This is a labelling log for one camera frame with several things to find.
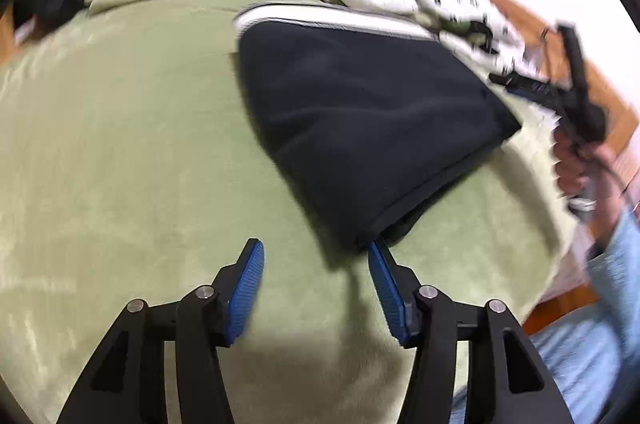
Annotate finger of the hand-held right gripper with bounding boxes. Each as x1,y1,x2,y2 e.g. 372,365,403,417
556,23,588,94
489,72,568,107

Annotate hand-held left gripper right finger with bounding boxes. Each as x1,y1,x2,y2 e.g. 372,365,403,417
367,240,576,424

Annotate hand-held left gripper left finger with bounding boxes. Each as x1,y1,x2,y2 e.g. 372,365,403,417
56,238,266,424

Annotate black pants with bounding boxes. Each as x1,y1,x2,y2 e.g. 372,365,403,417
234,1,523,255

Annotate person's right hand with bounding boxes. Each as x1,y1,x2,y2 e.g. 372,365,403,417
551,129,622,216

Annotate green fleece blanket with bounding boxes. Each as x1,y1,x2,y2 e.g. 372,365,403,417
0,0,581,424

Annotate person's left leg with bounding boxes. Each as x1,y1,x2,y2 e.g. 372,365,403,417
449,298,640,424

